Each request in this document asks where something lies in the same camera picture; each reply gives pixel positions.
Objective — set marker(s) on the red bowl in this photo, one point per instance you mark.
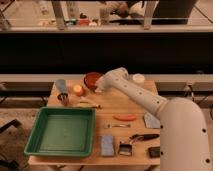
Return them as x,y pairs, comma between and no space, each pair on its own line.
90,80

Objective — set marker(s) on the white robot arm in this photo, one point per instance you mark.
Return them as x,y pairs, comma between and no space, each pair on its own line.
184,141

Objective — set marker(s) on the green plastic tray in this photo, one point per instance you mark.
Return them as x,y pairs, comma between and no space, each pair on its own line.
62,132

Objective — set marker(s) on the orange round fruit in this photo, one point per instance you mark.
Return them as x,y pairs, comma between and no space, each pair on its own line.
78,90

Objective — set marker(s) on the yellow green banana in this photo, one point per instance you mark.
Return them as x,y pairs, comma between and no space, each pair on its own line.
88,105

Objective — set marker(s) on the white cup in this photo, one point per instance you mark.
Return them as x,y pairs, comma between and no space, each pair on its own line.
138,79

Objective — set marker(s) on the orange carrot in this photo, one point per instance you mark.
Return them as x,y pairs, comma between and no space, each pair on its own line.
125,118

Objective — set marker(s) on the metal fork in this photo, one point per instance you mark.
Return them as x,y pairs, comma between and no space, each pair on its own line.
117,125

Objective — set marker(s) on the dark metal cup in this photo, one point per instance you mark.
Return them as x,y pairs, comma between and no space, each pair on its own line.
63,98

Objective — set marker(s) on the blue cup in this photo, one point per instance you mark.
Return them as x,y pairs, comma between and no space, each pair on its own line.
61,85

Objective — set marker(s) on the grey cloth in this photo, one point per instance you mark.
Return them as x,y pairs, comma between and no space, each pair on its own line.
151,122

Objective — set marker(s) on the blue sponge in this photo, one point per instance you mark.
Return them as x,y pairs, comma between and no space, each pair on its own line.
107,145

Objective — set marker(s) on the small metal box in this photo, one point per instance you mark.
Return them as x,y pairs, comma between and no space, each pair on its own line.
125,149

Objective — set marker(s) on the black rectangular case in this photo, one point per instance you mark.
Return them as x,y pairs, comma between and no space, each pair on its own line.
154,152

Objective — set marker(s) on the black handled brush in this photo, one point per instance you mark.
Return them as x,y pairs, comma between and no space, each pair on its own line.
144,137

